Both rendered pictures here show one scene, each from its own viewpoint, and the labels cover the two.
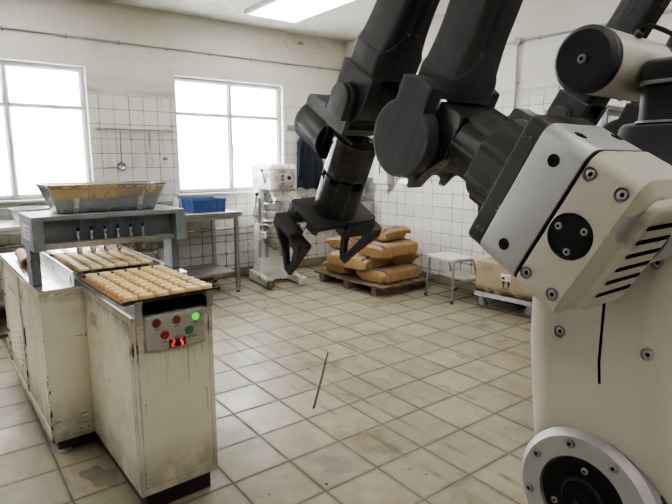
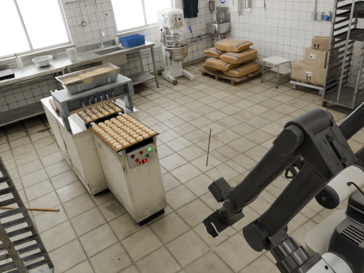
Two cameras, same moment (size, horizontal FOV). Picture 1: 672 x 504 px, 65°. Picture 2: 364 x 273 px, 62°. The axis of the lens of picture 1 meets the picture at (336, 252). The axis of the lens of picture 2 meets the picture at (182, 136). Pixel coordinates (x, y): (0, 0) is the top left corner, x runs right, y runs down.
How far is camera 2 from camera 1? 0.70 m
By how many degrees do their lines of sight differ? 21
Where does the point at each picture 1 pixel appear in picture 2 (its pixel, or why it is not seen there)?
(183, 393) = (148, 180)
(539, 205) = not seen: outside the picture
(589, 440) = not seen: outside the picture
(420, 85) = (259, 233)
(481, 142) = (280, 261)
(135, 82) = not seen: outside the picture
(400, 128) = (252, 237)
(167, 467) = (145, 210)
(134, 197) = (105, 78)
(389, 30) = (247, 196)
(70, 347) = (90, 155)
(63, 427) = (94, 188)
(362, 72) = (236, 202)
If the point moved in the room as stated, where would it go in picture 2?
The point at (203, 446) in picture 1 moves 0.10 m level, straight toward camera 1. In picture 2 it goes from (160, 199) to (161, 206)
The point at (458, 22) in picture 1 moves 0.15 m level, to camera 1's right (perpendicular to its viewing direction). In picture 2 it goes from (273, 217) to (336, 215)
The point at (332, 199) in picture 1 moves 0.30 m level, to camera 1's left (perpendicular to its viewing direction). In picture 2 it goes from (225, 221) to (136, 223)
